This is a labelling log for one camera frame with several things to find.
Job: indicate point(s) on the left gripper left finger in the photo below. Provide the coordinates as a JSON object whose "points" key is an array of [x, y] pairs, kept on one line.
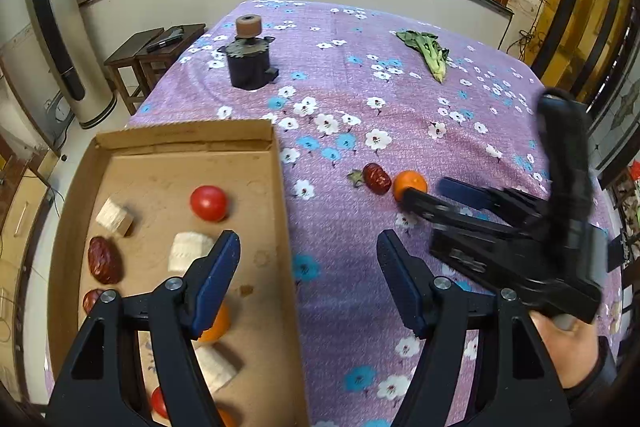
{"points": [[101, 381]]}

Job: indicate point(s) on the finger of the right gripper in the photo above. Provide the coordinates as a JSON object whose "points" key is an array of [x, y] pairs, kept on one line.
{"points": [[438, 212], [506, 203]]}

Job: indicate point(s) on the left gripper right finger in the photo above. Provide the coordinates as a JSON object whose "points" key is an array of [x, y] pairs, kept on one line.
{"points": [[514, 383]]}

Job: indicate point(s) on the small orange tangerine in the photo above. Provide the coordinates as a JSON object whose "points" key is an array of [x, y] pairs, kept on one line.
{"points": [[408, 179]]}

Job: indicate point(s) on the small red cherry tomato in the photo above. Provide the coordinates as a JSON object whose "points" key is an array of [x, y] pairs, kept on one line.
{"points": [[158, 404]]}

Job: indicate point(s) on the small dark red date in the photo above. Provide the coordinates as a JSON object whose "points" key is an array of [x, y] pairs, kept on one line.
{"points": [[373, 177]]}

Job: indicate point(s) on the red jujube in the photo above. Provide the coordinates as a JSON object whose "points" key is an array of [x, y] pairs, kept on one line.
{"points": [[90, 299]]}

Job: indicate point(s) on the white corn cob piece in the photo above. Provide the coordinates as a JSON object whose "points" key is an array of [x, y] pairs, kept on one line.
{"points": [[217, 371], [188, 247], [115, 218]]}

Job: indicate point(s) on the large red jujube date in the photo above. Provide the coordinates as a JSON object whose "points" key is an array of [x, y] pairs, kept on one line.
{"points": [[105, 263]]}

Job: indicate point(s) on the large red tomato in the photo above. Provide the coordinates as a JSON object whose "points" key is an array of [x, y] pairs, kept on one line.
{"points": [[209, 203]]}

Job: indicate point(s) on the person's right hand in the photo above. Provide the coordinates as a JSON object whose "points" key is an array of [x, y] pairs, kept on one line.
{"points": [[573, 353]]}

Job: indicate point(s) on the purple floral tablecloth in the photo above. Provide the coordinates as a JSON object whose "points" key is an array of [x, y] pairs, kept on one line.
{"points": [[349, 92]]}

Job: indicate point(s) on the green leafy vegetable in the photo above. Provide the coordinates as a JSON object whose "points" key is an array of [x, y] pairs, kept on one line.
{"points": [[434, 55]]}

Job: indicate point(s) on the brown cardboard tray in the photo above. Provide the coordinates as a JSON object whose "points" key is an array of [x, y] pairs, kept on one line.
{"points": [[152, 172]]}

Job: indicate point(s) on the wooden TV cabinet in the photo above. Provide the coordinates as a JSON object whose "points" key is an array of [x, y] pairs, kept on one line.
{"points": [[26, 200]]}

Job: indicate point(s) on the black motor with brown roller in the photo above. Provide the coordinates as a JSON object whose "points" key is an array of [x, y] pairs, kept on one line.
{"points": [[248, 57]]}

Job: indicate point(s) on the dark wooden stool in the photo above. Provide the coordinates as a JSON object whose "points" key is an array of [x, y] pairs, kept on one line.
{"points": [[149, 54]]}

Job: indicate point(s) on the white tower air conditioner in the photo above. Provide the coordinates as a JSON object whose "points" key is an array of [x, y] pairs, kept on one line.
{"points": [[66, 47]]}

